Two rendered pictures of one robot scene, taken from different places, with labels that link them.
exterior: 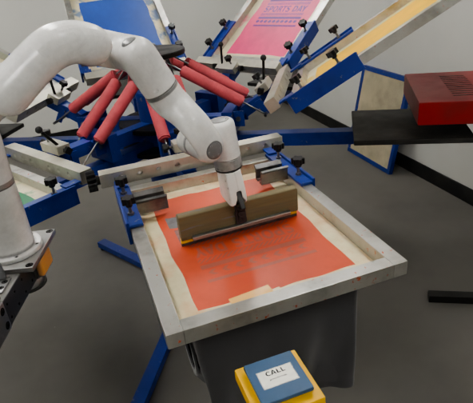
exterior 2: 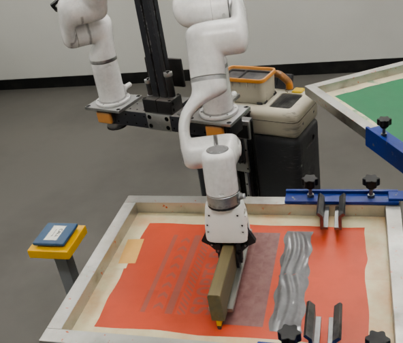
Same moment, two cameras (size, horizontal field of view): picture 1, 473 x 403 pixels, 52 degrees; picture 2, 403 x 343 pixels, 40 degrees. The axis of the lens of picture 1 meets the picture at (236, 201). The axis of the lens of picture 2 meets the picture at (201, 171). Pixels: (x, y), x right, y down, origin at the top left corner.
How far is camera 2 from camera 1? 2.02 m
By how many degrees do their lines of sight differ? 103
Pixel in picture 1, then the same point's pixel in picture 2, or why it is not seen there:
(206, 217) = not seen: hidden behind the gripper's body
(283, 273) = (137, 277)
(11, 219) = not seen: hidden behind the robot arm
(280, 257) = (160, 284)
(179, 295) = (176, 218)
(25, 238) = (205, 107)
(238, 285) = (153, 248)
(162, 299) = (163, 199)
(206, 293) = (163, 231)
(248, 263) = (173, 262)
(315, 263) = (126, 301)
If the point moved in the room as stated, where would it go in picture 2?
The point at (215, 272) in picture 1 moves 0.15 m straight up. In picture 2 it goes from (183, 241) to (174, 195)
